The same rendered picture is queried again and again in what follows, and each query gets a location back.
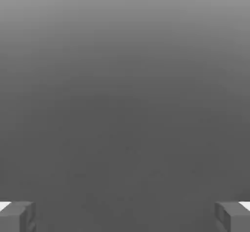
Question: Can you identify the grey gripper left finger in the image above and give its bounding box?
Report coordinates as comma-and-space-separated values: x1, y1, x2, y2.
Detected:
0, 200, 37, 232

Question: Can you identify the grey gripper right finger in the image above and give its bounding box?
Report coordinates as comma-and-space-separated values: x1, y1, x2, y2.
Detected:
214, 200, 250, 232

